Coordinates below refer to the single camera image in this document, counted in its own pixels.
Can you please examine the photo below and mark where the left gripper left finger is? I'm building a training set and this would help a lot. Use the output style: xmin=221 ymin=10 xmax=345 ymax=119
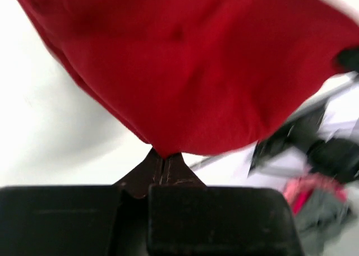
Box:
xmin=1 ymin=150 xmax=163 ymax=255

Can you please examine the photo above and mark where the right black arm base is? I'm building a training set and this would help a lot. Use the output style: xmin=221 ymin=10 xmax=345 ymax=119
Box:
xmin=249 ymin=105 xmax=358 ymax=184

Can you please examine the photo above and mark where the dark red t-shirt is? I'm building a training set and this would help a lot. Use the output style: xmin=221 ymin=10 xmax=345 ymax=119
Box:
xmin=18 ymin=0 xmax=358 ymax=157

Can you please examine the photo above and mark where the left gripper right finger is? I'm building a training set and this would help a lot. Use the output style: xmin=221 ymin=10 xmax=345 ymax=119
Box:
xmin=146 ymin=154 xmax=303 ymax=255

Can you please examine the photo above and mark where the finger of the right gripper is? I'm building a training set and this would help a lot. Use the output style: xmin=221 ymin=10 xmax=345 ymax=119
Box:
xmin=336 ymin=47 xmax=359 ymax=71

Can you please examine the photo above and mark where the red grey background bag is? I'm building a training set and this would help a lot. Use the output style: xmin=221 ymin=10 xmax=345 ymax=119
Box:
xmin=283 ymin=174 xmax=355 ymax=240

